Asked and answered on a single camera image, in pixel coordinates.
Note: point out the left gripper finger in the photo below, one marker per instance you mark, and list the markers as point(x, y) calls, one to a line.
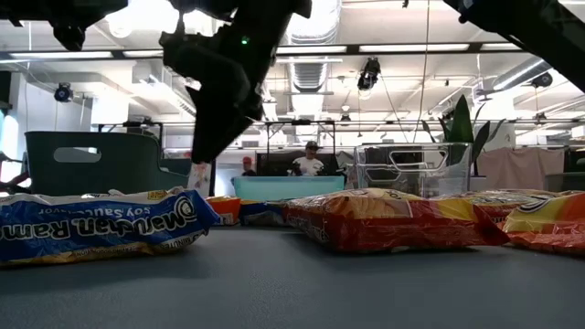
point(257, 102)
point(215, 100)

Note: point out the orange ramen noodle packet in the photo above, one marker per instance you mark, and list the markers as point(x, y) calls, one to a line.
point(548, 224)
point(226, 210)

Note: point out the blue ramen noodle packet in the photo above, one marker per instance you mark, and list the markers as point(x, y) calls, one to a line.
point(260, 215)
point(91, 228)

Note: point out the red ramen noodle packet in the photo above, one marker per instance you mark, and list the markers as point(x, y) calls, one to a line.
point(388, 224)
point(493, 198)

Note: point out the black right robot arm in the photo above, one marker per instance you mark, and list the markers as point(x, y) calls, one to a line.
point(539, 32)

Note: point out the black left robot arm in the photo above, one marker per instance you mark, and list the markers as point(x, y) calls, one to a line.
point(68, 27)

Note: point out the person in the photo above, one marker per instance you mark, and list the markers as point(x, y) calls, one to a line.
point(308, 165)
point(248, 170)

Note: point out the floral print banner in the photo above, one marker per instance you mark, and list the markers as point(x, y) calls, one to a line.
point(201, 180)

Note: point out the small teal plastic bin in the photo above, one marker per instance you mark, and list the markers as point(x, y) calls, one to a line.
point(283, 187)

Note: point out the black ceiling spotlight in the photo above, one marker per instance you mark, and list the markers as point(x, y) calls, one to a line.
point(368, 75)
point(542, 80)
point(63, 92)

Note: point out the clear plastic bin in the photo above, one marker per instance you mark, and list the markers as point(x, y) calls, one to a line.
point(413, 180)

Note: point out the potted snake plant white pot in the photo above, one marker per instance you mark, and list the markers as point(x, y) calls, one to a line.
point(461, 123)

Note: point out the black linear light fixture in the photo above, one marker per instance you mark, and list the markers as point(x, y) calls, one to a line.
point(475, 46)

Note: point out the pink cloth cover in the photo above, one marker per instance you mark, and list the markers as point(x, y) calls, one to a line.
point(521, 166)

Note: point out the background grey storage bin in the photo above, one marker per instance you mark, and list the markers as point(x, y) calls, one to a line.
point(562, 183)

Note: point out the black workstation frame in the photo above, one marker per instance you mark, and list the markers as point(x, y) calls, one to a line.
point(300, 122)
point(132, 123)

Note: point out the silver ventilation duct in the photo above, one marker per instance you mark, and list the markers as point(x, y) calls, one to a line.
point(311, 75)
point(521, 73)

